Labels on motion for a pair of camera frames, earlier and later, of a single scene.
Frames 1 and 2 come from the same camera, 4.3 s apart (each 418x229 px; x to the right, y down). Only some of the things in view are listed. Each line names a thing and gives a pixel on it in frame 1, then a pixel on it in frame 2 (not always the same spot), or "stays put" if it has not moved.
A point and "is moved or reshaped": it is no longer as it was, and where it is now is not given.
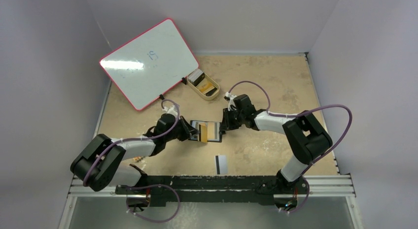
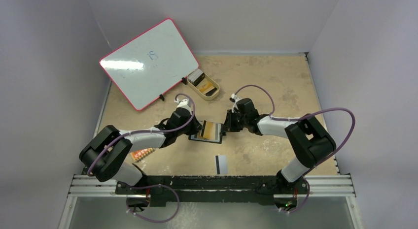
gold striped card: (202, 133) is moved or reshaped
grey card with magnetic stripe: (222, 164) stays put
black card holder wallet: (209, 131) stays put
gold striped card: (213, 130) stays put
